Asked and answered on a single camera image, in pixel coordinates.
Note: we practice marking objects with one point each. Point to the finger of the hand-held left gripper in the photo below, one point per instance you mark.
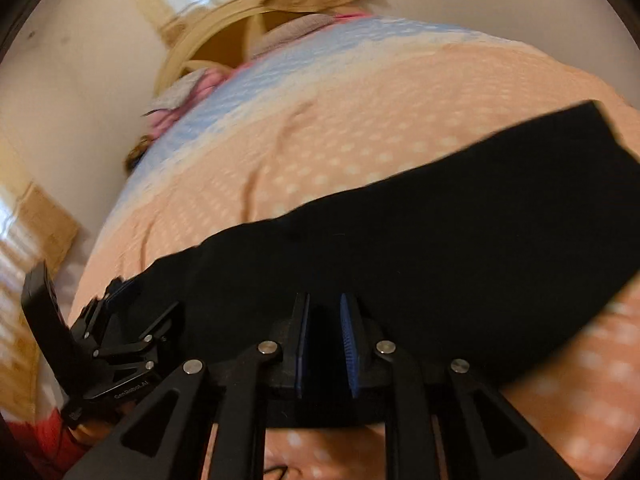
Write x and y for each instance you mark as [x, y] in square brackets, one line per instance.
[162, 322]
[121, 291]

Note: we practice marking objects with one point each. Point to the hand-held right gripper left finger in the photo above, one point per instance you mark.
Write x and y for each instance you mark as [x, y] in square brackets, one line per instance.
[301, 347]

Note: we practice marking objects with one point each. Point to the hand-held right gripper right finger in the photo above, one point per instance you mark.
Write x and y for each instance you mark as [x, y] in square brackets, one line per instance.
[350, 347]

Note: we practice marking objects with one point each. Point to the black pants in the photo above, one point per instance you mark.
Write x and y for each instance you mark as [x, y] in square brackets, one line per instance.
[450, 260]

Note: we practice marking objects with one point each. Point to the person's left hand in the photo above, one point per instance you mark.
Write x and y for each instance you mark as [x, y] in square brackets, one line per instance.
[97, 430]

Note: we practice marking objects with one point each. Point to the beige floral side curtain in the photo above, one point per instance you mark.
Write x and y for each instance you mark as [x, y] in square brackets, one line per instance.
[30, 240]

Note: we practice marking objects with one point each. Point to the folded pink blanket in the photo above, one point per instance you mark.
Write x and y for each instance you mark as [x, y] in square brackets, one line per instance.
[167, 120]

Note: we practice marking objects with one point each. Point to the grey floral pillow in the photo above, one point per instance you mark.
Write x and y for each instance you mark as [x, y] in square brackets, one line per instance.
[175, 92]

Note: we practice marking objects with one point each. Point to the polka dot bedspread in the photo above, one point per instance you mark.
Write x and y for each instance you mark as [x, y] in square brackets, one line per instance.
[375, 110]

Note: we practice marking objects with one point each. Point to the cream wooden headboard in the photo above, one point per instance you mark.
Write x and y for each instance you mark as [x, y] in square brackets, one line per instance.
[220, 27]

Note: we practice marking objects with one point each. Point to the striped pillow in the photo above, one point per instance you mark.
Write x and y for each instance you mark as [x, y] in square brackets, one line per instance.
[295, 32]

